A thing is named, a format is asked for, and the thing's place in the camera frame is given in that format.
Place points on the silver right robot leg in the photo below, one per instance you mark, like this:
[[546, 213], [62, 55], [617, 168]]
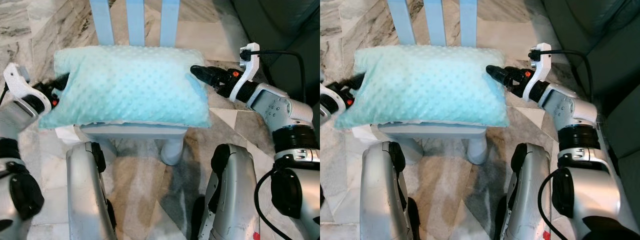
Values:
[[530, 190], [232, 190]]

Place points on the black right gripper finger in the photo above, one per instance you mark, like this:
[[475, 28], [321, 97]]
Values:
[[500, 73], [204, 73]]

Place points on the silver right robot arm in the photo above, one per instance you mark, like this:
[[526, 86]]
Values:
[[280, 107], [575, 107]]

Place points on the light blue plastic chair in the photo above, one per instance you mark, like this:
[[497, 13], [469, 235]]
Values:
[[435, 131], [135, 131]]

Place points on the light blue dotted pillow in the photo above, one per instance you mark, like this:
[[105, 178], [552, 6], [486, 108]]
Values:
[[130, 87], [425, 87]]

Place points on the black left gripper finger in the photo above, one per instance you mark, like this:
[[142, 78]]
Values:
[[356, 82], [61, 82]]

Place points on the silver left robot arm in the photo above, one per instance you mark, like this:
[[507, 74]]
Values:
[[10, 119], [324, 107]]

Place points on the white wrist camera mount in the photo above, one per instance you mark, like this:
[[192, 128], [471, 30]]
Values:
[[248, 70], [17, 82], [322, 90], [541, 70]]

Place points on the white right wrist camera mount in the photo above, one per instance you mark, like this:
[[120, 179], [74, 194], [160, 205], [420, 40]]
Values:
[[541, 70], [248, 70]]

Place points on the grey green leather sofa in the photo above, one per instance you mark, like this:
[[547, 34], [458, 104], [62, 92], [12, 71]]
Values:
[[610, 40], [285, 25]]

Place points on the silver left robot leg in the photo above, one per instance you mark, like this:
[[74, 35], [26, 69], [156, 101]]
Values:
[[380, 190], [85, 190]]

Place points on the silver robot leg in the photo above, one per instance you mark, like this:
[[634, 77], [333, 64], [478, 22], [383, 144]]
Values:
[[530, 190], [380, 190], [232, 190], [85, 190]]

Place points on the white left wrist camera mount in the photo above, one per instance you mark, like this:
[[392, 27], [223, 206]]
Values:
[[17, 82], [322, 90]]

